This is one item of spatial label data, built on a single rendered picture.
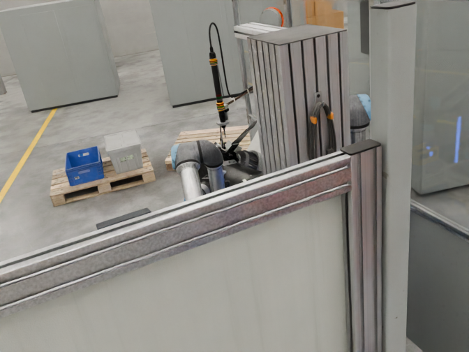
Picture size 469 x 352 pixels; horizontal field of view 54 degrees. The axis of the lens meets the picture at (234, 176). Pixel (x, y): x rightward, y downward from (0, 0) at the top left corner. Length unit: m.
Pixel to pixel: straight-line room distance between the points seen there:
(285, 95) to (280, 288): 0.83
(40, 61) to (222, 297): 9.29
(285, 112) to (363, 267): 0.79
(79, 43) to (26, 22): 0.98
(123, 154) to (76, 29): 4.57
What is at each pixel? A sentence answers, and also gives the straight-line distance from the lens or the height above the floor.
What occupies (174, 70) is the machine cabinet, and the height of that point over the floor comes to 0.65.
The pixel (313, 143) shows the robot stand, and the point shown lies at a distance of 1.57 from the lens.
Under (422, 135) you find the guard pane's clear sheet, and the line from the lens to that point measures 2.39.
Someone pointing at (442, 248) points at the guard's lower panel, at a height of 0.84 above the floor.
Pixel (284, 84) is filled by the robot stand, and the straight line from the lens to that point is 1.49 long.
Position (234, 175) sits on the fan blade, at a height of 1.18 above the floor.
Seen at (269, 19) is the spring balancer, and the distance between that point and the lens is 3.10.
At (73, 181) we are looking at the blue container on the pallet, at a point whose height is 0.20.
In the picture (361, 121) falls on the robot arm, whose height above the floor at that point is 1.58.
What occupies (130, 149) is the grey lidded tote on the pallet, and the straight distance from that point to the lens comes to 5.50.
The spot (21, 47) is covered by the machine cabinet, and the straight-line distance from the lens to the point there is 9.92.
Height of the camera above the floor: 2.29
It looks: 26 degrees down
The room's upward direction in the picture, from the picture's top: 9 degrees counter-clockwise
